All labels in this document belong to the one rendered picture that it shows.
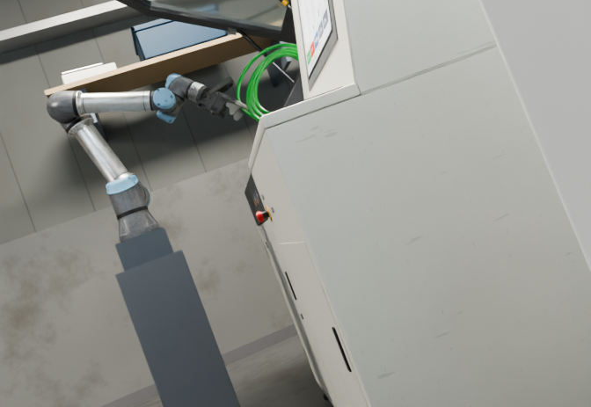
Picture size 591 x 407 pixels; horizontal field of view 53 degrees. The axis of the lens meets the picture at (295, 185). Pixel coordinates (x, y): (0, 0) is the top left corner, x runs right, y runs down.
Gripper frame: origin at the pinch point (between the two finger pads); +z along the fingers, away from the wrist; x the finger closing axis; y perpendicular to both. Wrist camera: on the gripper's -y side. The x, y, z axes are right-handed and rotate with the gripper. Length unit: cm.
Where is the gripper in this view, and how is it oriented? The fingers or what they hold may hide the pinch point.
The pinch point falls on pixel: (247, 109)
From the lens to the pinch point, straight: 232.2
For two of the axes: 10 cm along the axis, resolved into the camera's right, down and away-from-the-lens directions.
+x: -1.6, -2.4, -9.6
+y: -4.5, 8.8, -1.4
